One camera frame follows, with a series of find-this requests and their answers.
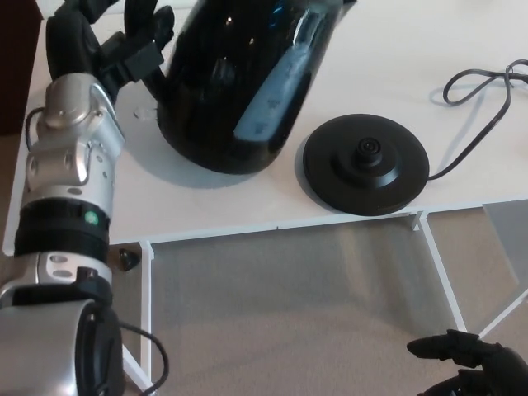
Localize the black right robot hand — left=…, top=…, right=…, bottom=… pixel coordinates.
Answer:
left=406, top=328, right=528, bottom=396

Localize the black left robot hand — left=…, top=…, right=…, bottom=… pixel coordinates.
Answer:
left=44, top=0, right=176, bottom=97

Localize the black electric kettle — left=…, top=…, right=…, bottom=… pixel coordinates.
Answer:
left=155, top=0, right=358, bottom=175

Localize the black round kettle base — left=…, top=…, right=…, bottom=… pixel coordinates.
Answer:
left=302, top=114, right=431, bottom=215

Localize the black table foot cap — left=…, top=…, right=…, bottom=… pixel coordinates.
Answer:
left=118, top=248, right=141, bottom=271

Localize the black power cord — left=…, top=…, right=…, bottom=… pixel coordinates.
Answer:
left=425, top=59, right=528, bottom=182

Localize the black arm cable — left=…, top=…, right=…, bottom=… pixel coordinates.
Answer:
left=118, top=322, right=169, bottom=396

